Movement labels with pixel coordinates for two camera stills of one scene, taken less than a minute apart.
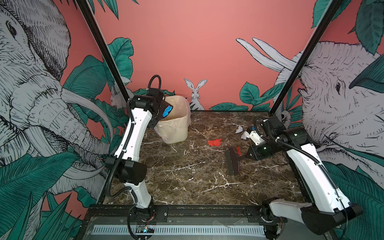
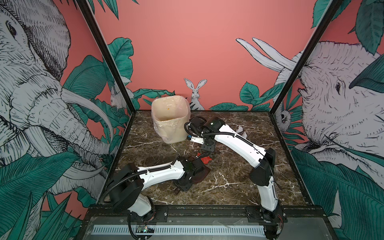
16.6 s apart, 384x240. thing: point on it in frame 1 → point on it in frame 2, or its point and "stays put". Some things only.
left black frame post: [104, 49] stays put
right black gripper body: [259, 151] → [207, 146]
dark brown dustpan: [164, 105] → [199, 175]
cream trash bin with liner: [174, 129] stays put
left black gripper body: [154, 122] → [183, 185]
